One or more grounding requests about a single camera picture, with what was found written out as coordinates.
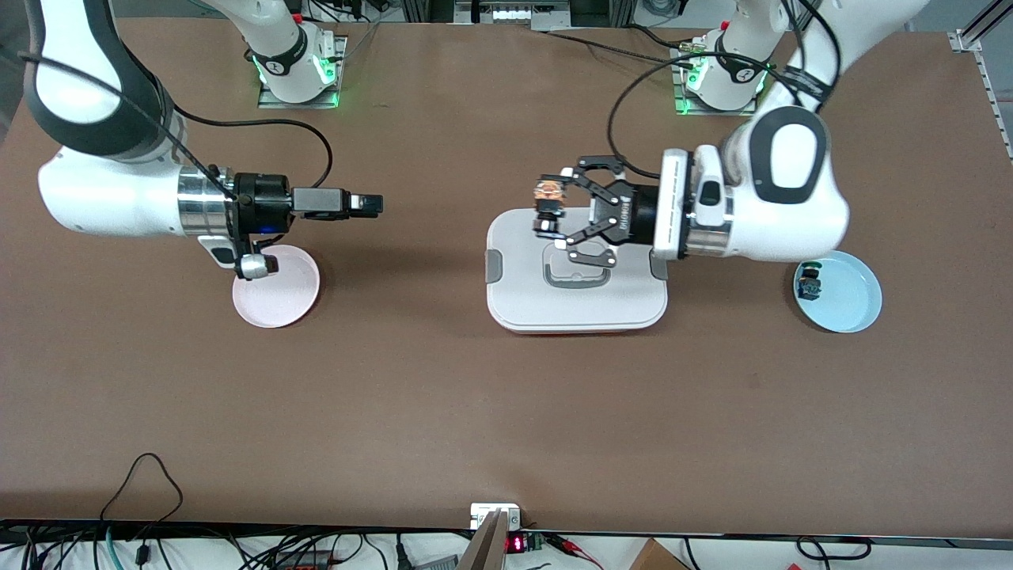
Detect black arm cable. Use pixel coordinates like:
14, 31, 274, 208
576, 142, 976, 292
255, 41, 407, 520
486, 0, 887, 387
17, 51, 334, 191
608, 0, 840, 179

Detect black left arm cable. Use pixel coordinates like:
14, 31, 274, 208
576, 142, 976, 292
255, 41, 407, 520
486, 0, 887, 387
608, 0, 840, 179

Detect aluminium rail with bracket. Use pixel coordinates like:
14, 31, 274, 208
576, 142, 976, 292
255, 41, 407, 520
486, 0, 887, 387
948, 30, 1013, 163

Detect cardboard box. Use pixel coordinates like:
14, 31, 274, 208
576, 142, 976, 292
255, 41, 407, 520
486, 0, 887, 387
629, 538, 691, 570

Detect black coiled cable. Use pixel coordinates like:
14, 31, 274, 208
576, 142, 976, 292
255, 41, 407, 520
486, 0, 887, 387
795, 537, 873, 560

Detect white lunch box grey latches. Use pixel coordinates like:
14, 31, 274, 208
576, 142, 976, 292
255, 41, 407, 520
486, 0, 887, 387
484, 207, 670, 335

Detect silver metal frame box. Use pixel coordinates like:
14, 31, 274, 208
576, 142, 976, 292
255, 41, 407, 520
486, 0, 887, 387
455, 0, 572, 32

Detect pink round plate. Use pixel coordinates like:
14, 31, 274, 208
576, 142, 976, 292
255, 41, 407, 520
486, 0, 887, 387
232, 245, 321, 329

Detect red clip lead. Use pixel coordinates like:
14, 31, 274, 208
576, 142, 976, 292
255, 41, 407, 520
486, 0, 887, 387
546, 534, 604, 569

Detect white mounting plate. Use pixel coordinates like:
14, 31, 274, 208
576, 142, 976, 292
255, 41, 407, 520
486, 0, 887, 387
470, 503, 522, 530

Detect light blue round plate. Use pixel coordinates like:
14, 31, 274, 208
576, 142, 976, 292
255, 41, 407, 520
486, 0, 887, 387
793, 249, 883, 334

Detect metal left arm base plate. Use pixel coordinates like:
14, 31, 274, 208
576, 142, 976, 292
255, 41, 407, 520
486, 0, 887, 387
673, 40, 761, 117

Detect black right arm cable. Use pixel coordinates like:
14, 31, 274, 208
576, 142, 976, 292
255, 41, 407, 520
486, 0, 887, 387
17, 51, 334, 191

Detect black looped cable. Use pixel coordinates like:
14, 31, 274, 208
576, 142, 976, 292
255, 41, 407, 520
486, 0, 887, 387
99, 453, 184, 523

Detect orange push button switch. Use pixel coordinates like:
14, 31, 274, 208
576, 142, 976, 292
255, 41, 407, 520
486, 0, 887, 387
532, 179, 567, 240

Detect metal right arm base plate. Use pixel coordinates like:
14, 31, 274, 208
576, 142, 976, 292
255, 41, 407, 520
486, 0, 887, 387
257, 36, 347, 110

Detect black cable across table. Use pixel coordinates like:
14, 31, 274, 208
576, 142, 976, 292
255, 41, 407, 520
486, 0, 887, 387
546, 30, 705, 68

